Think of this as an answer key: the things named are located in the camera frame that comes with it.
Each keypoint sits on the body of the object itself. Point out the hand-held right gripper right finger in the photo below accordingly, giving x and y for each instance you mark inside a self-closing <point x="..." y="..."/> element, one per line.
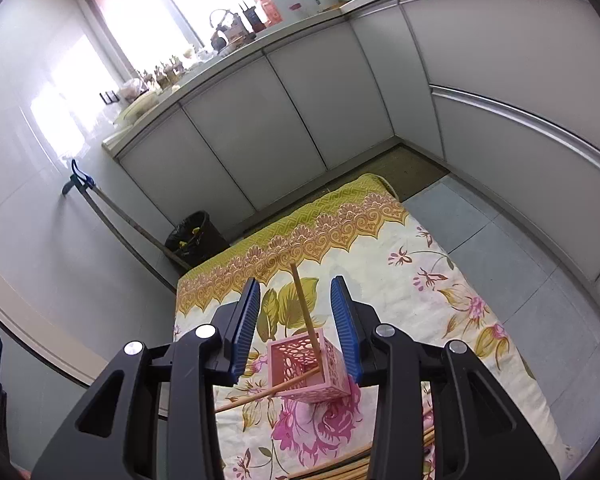
<point x="344" y="325"/>

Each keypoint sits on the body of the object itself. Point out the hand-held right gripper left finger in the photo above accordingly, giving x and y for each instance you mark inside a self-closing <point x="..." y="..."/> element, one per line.
<point x="245" y="330"/>

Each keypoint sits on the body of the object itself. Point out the pink perforated utensil holder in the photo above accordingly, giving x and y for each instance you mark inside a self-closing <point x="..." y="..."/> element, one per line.
<point x="320" y="390"/>

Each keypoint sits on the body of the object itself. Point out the black trash bin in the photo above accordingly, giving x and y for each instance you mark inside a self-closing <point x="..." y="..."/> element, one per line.
<point x="200" y="245"/>

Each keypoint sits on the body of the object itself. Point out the floral printed blanket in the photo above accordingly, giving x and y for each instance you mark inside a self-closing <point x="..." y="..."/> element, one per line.
<point x="405" y="240"/>

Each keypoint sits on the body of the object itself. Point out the olive floor mat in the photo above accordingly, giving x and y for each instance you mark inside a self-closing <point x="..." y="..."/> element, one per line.
<point x="420" y="170"/>

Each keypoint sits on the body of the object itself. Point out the white kitchen counter cabinets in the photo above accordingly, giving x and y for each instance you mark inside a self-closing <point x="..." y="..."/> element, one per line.
<point x="290" y="110"/>

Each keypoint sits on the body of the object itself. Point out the white plastic bag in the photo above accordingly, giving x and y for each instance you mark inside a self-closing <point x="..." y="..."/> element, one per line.
<point x="130" y="89"/>

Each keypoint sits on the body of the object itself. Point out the row of small bottles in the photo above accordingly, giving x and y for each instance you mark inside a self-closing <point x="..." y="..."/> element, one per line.
<point x="162" y="74"/>

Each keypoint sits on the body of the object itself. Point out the black router with antennas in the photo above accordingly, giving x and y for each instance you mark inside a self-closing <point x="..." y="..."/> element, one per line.
<point x="250" y="17"/>

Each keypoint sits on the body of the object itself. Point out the kitchen window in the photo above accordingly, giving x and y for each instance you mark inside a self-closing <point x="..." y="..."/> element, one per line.
<point x="130" y="10"/>

